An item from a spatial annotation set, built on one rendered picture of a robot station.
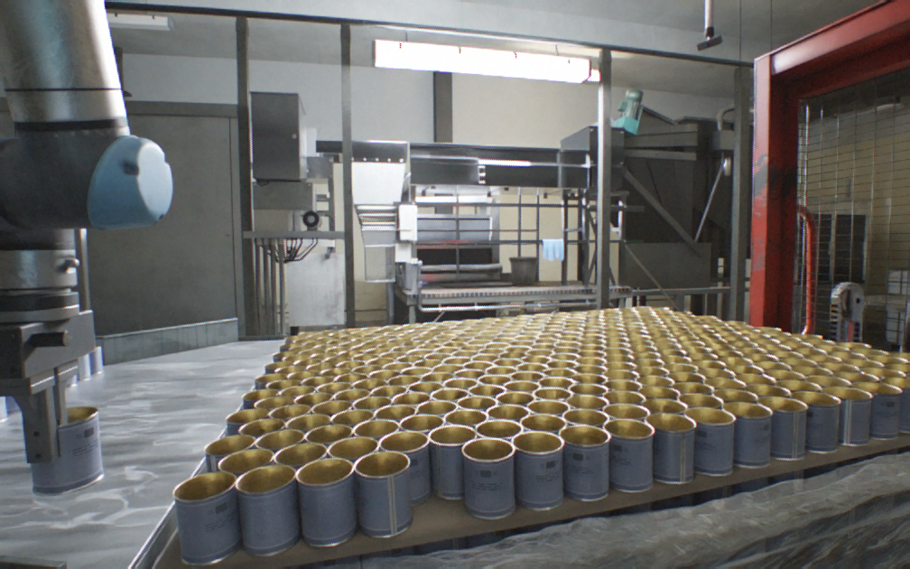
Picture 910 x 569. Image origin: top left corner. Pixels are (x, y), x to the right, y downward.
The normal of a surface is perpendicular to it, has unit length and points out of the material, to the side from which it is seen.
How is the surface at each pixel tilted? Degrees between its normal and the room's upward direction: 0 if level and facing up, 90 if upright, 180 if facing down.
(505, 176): 90
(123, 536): 0
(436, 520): 2
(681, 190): 90
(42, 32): 107
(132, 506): 0
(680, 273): 90
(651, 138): 90
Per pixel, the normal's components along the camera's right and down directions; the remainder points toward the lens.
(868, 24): -0.98, 0.03
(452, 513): -0.04, -1.00
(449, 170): 0.22, 0.07
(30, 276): 0.69, 0.05
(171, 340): 0.85, 0.04
